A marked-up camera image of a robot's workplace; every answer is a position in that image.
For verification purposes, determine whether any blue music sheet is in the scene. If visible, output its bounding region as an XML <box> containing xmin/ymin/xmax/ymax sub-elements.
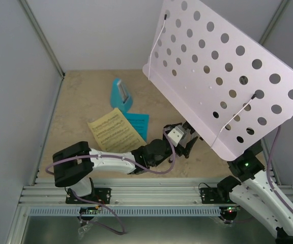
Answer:
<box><xmin>124</xmin><ymin>113</ymin><xmax>150</xmax><ymax>141</ymax></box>

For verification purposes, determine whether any white perforated stand desk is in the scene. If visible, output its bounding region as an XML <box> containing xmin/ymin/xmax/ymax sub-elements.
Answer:
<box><xmin>143</xmin><ymin>1</ymin><xmax>293</xmax><ymax>161</ymax></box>

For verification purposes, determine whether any yellow music sheet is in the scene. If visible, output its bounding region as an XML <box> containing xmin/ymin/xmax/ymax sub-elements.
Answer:
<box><xmin>87</xmin><ymin>108</ymin><xmax>147</xmax><ymax>153</ymax></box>

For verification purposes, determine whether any blue metronome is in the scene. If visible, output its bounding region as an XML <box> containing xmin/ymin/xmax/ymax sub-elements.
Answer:
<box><xmin>110</xmin><ymin>78</ymin><xmax>133</xmax><ymax>113</ymax></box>

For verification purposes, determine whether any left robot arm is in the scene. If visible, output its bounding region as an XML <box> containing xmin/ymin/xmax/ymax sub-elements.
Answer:
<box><xmin>46</xmin><ymin>122</ymin><xmax>199</xmax><ymax>203</ymax></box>

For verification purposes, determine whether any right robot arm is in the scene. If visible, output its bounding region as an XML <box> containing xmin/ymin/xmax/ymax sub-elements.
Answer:
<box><xmin>217</xmin><ymin>141</ymin><xmax>293</xmax><ymax>243</ymax></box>

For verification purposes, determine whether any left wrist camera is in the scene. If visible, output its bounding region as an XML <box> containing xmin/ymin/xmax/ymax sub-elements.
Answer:
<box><xmin>167</xmin><ymin>125</ymin><xmax>186</xmax><ymax>147</ymax></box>

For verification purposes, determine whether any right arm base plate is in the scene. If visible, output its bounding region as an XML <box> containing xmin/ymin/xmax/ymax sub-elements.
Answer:
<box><xmin>199</xmin><ymin>187</ymin><xmax>229</xmax><ymax>204</ymax></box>

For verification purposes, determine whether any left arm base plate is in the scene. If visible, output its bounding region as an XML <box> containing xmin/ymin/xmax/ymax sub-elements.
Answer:
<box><xmin>65</xmin><ymin>188</ymin><xmax>111</xmax><ymax>204</ymax></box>

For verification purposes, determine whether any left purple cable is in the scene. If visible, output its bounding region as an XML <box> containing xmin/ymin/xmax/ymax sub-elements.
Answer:
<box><xmin>46</xmin><ymin>128</ymin><xmax>177</xmax><ymax>235</ymax></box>

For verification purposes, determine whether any right aluminium frame post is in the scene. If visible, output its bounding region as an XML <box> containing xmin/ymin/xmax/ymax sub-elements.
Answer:
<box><xmin>258</xmin><ymin>0</ymin><xmax>291</xmax><ymax>46</ymax></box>

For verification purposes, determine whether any aluminium frame post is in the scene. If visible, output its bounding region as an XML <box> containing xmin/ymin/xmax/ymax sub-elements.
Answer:
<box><xmin>18</xmin><ymin>0</ymin><xmax>65</xmax><ymax>79</ymax></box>
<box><xmin>258</xmin><ymin>0</ymin><xmax>291</xmax><ymax>46</ymax></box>

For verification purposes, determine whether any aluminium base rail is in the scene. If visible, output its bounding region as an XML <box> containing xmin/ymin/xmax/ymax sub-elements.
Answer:
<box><xmin>18</xmin><ymin>177</ymin><xmax>293</xmax><ymax>207</ymax></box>

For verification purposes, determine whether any grey cable duct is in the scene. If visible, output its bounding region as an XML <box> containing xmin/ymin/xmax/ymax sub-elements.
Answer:
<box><xmin>28</xmin><ymin>206</ymin><xmax>221</xmax><ymax>217</ymax></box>

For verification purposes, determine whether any left aluminium frame post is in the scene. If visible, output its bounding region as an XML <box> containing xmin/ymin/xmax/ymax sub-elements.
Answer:
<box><xmin>18</xmin><ymin>0</ymin><xmax>65</xmax><ymax>79</ymax></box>

